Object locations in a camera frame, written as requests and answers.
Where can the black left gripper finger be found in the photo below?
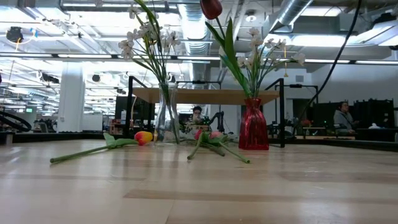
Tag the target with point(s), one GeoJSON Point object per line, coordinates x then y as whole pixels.
{"type": "Point", "coordinates": [18, 118]}

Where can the orange yellow artificial tulip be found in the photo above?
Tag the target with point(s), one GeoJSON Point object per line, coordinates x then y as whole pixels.
{"type": "Point", "coordinates": [143, 137]}

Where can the white blossom spray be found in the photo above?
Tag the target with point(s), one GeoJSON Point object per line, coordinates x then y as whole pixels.
{"type": "Point", "coordinates": [255, 42]}
{"type": "Point", "coordinates": [127, 46]}

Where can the pink artificial tulip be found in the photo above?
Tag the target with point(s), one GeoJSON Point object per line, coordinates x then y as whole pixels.
{"type": "Point", "coordinates": [216, 134]}

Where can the dark red artificial tulip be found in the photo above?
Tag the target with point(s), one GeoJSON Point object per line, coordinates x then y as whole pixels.
{"type": "Point", "coordinates": [211, 7]}

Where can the black background robot arm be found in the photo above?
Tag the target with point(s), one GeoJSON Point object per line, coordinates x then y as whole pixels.
{"type": "Point", "coordinates": [219, 119]}

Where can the wooden shelf with black legs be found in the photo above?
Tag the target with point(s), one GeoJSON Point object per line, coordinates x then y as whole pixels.
{"type": "Point", "coordinates": [202, 96]}

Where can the green exit sign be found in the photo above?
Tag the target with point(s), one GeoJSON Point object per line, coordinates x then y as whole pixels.
{"type": "Point", "coordinates": [29, 110]}

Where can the black round ceiling fixture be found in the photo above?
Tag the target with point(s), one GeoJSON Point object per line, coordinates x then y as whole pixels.
{"type": "Point", "coordinates": [14, 34]}

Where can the long ceiling light strip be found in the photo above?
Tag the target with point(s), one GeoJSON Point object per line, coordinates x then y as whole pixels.
{"type": "Point", "coordinates": [84, 56]}
{"type": "Point", "coordinates": [326, 61]}

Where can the black background screen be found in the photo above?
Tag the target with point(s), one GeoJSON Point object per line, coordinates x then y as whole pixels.
{"type": "Point", "coordinates": [138, 107]}

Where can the clear glass vase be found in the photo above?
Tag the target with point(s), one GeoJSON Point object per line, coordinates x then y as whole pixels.
{"type": "Point", "coordinates": [167, 124]}

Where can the person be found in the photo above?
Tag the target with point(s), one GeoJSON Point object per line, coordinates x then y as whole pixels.
{"type": "Point", "coordinates": [342, 119]}
{"type": "Point", "coordinates": [197, 112]}

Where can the red ribbed glass vase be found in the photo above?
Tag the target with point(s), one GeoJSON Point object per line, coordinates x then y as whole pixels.
{"type": "Point", "coordinates": [253, 130]}

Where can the black partition panel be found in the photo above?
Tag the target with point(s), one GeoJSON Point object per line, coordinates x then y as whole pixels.
{"type": "Point", "coordinates": [373, 113]}

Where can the black aluminium rig frame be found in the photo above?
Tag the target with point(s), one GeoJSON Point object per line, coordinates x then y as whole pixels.
{"type": "Point", "coordinates": [62, 137]}

